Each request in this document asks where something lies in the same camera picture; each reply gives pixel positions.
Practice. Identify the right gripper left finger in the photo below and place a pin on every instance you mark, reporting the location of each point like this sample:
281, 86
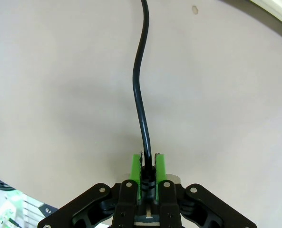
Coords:
129, 190

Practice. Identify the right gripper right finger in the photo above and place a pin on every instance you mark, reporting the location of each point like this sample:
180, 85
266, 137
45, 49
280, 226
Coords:
171, 192

